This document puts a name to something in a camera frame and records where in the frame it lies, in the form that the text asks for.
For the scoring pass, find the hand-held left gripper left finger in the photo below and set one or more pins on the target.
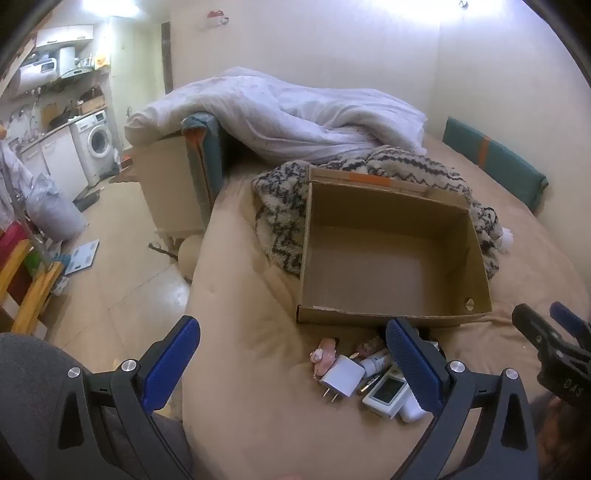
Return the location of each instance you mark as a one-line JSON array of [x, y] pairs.
[[173, 355]]

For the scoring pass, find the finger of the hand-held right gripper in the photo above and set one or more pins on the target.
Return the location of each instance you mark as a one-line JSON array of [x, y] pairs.
[[535, 325], [567, 317]]

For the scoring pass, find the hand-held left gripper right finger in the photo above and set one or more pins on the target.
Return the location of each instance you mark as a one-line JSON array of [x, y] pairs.
[[413, 364]]

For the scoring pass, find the white bottle blue label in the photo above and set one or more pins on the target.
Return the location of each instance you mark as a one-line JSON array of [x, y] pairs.
[[377, 362]]

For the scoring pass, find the white remote control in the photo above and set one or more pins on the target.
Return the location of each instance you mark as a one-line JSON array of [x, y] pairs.
[[385, 396]]

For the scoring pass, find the white earbuds case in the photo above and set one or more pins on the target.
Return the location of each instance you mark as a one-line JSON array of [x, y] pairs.
[[412, 410]]

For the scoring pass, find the white charger plug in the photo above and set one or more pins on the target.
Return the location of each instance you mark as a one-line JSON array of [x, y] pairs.
[[341, 376]]

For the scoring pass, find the pink hair clip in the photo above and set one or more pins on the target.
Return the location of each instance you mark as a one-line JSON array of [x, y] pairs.
[[325, 355]]

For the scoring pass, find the cardboard box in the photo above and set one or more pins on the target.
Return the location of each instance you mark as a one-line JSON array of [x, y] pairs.
[[392, 249]]

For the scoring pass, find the person's right hand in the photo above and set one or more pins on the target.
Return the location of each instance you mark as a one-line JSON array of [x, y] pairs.
[[570, 438]]

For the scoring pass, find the beige round ball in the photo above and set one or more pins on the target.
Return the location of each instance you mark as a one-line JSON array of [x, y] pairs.
[[189, 256]]

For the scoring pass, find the bathroom scale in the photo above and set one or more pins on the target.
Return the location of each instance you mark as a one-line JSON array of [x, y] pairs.
[[81, 256]]

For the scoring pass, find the yellow wooden chair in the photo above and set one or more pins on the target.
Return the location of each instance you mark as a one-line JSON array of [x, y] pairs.
[[34, 295]]

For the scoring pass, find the teal padded board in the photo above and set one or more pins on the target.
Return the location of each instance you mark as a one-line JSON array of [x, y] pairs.
[[205, 157], [498, 161]]

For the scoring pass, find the beige bedside cabinet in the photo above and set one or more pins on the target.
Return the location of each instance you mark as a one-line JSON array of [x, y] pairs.
[[171, 184]]

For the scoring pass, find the black floor mat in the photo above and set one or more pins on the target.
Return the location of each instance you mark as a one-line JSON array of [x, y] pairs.
[[87, 199]]

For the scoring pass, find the fluffy black-and-white patterned blanket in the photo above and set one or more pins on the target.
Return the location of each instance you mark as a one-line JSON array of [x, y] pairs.
[[281, 207]]

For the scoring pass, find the grey plastic bag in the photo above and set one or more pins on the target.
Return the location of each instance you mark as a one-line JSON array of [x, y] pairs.
[[51, 210]]

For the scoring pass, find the red cloth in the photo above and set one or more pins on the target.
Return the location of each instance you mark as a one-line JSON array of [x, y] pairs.
[[10, 251]]

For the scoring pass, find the white washing machine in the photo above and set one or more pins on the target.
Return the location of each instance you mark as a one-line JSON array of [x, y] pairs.
[[94, 143]]

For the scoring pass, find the white kitchen base cabinets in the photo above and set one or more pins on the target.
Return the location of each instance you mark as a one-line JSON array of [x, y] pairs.
[[55, 161]]

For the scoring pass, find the white hanging cloth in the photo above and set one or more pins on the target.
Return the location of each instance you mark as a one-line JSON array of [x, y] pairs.
[[13, 166]]

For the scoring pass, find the white duvet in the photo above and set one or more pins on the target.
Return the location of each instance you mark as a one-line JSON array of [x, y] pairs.
[[286, 110]]

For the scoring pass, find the dark door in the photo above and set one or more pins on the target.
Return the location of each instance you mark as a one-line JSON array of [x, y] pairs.
[[167, 55]]

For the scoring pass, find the white water heater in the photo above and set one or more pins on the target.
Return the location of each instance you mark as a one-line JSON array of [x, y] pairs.
[[39, 71]]

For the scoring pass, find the white wall cabinet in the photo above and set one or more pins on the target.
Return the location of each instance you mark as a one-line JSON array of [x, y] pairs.
[[64, 37]]

